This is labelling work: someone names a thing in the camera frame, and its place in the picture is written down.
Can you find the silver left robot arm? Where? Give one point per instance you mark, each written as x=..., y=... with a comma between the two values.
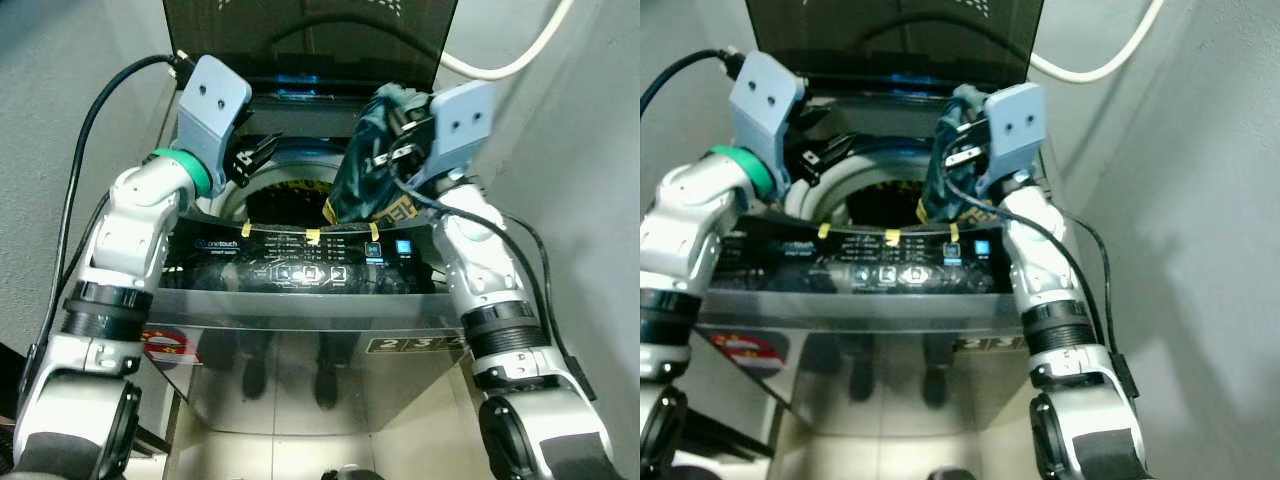
x=690, y=230
x=130, y=230

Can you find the red round sticker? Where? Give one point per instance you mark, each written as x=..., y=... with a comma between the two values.
x=750, y=352
x=168, y=347

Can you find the black number label strip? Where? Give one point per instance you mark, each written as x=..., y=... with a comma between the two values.
x=990, y=344
x=415, y=345

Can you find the black washer control panel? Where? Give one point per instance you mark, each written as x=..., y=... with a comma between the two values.
x=250, y=255
x=830, y=258

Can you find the dark glass washer lid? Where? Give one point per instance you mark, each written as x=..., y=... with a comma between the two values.
x=890, y=40
x=300, y=40

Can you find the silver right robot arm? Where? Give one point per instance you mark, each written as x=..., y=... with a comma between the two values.
x=470, y=260
x=1035, y=260

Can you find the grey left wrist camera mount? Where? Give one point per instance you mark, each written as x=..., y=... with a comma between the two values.
x=212, y=105
x=765, y=100

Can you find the black robot foot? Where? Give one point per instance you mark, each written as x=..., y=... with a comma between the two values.
x=950, y=475
x=352, y=474

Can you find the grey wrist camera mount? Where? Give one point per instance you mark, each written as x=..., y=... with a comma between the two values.
x=212, y=105
x=462, y=125
x=765, y=100
x=1018, y=125

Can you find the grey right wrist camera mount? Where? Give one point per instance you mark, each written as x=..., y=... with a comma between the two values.
x=462, y=125
x=1018, y=125

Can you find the teal grey garment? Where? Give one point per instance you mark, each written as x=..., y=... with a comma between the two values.
x=360, y=185
x=935, y=190

